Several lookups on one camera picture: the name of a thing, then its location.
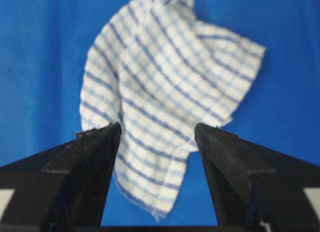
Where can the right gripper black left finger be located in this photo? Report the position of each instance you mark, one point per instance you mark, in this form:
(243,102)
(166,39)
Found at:
(62,188)

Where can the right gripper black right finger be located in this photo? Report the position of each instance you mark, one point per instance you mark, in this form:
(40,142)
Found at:
(257,189)

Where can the white blue-striped towel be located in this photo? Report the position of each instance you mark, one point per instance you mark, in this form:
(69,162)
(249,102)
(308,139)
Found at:
(158,71)

